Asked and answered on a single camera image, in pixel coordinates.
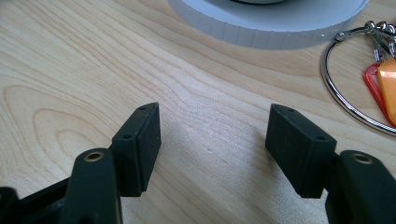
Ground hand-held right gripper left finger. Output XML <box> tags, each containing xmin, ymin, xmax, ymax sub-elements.
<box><xmin>61</xmin><ymin>102</ymin><xmax>163</xmax><ymax>224</ymax></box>

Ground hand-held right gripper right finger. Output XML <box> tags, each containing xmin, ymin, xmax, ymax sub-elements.
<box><xmin>264</xmin><ymin>103</ymin><xmax>396</xmax><ymax>224</ymax></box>

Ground red key tag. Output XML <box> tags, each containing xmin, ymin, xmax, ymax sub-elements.
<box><xmin>362</xmin><ymin>63</ymin><xmax>396</xmax><ymax>128</ymax></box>

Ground orange key tag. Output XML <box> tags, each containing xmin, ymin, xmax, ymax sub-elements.
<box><xmin>376</xmin><ymin>58</ymin><xmax>396</xmax><ymax>125</ymax></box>

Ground round white base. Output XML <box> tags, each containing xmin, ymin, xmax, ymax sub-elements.
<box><xmin>167</xmin><ymin>0</ymin><xmax>370</xmax><ymax>50</ymax></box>

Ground silver key clasps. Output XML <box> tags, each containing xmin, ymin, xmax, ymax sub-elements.
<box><xmin>364</xmin><ymin>20</ymin><xmax>396</xmax><ymax>64</ymax></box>

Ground large silver key ring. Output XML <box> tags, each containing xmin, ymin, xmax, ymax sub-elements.
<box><xmin>319</xmin><ymin>25</ymin><xmax>396</xmax><ymax>137</ymax></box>

